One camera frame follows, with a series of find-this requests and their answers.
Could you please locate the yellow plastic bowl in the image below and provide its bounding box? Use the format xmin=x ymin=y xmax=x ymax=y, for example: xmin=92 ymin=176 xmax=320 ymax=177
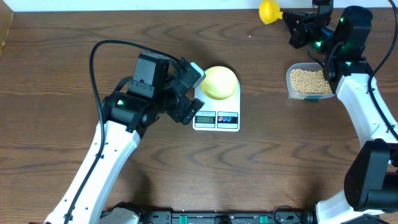
xmin=200 ymin=66 xmax=238 ymax=100

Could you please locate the clear container of soybeans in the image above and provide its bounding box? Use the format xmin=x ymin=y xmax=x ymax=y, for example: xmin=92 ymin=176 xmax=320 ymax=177
xmin=286 ymin=63 xmax=335 ymax=100

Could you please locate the white digital kitchen scale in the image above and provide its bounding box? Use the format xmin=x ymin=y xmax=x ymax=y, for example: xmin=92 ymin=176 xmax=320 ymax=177
xmin=193 ymin=80 xmax=241 ymax=132

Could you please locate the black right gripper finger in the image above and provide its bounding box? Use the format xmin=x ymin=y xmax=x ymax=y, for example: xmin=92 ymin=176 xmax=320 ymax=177
xmin=282 ymin=11 xmax=316 ymax=22
xmin=283 ymin=17 xmax=307 ymax=36

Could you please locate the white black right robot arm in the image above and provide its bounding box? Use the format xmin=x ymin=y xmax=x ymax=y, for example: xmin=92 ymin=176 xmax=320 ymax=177
xmin=282 ymin=1 xmax=397 ymax=223

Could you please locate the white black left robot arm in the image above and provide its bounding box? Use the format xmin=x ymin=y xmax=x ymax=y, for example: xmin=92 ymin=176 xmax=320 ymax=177
xmin=45 ymin=52 xmax=206 ymax=223

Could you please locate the yellow plastic measuring scoop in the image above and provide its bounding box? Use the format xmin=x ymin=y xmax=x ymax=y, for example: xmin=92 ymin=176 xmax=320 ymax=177
xmin=259 ymin=0 xmax=283 ymax=24

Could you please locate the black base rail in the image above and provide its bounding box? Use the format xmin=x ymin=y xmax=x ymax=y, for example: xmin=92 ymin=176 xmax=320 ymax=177
xmin=99 ymin=202 xmax=315 ymax=224

